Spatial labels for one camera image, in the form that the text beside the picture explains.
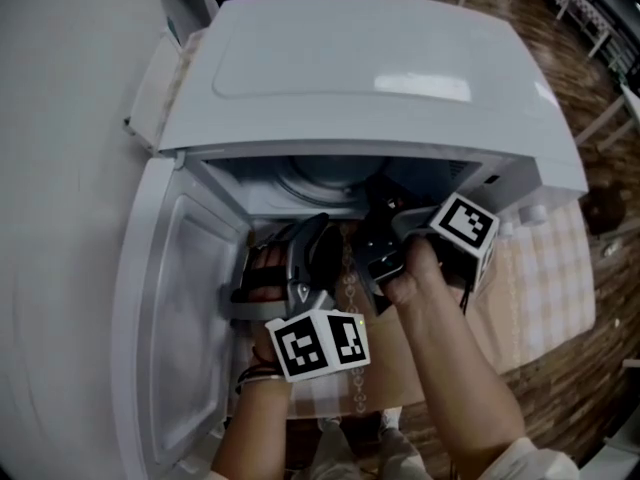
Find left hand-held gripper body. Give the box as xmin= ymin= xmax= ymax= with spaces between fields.
xmin=218 ymin=221 xmax=372 ymax=384

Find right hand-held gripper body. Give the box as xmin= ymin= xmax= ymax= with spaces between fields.
xmin=355 ymin=191 xmax=501 ymax=294

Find clear glass turntable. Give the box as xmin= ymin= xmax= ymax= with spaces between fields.
xmin=249 ymin=155 xmax=401 ymax=224

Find person's left forearm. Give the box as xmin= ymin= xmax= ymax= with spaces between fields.
xmin=212 ymin=340 xmax=294 ymax=480

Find person's right forearm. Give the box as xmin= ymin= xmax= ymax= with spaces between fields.
xmin=394 ymin=310 xmax=526 ymax=469

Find person's left hand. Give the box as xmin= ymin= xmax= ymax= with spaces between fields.
xmin=242 ymin=240 xmax=290 ymax=304

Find person's right hand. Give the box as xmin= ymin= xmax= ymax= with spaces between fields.
xmin=384 ymin=235 xmax=462 ymax=319

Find person's light trousers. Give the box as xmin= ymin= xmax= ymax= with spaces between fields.
xmin=299 ymin=425 xmax=431 ymax=480

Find white microwave door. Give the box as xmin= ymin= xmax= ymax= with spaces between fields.
xmin=112 ymin=155 xmax=251 ymax=480

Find white microwave oven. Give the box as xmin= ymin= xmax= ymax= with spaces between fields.
xmin=112 ymin=0 xmax=590 ymax=480

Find brown box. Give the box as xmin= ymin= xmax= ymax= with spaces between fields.
xmin=582 ymin=192 xmax=629 ymax=237

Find person's white shirt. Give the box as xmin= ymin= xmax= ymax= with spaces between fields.
xmin=199 ymin=435 xmax=581 ymax=480

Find small checkered-cloth table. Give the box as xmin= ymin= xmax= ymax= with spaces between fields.
xmin=554 ymin=0 xmax=632 ymax=75

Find white panel with green mark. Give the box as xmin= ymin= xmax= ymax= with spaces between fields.
xmin=159 ymin=0 xmax=221 ymax=44

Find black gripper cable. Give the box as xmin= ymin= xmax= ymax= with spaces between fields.
xmin=457 ymin=267 xmax=477 ymax=315

